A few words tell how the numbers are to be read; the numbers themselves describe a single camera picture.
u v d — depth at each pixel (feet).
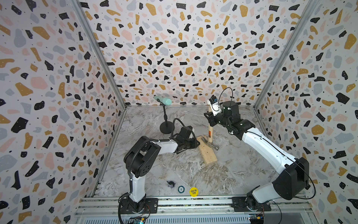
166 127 3.71
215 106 2.25
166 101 2.55
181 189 2.61
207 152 2.95
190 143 2.79
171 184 2.52
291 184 1.64
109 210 2.37
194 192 2.57
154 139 1.80
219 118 2.31
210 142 2.93
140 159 1.62
